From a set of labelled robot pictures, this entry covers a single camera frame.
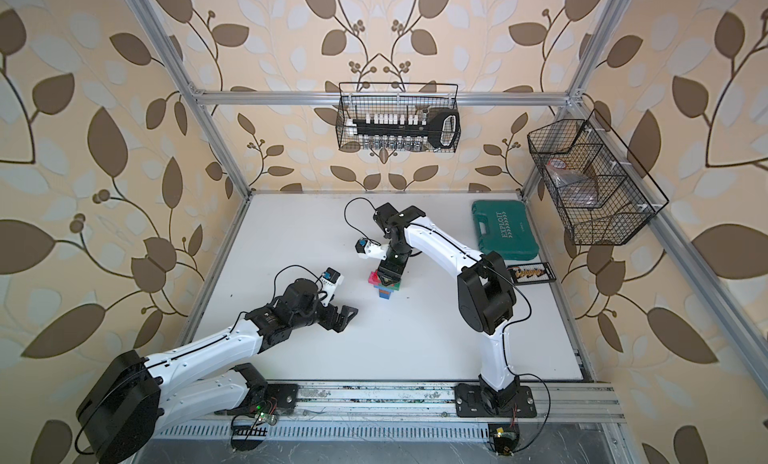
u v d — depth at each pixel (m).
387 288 0.85
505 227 1.04
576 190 0.71
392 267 0.77
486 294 0.51
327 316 0.73
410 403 0.75
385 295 0.92
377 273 0.79
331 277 0.74
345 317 0.75
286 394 0.75
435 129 0.84
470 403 0.73
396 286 0.85
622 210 0.72
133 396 0.41
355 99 0.91
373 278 0.86
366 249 0.79
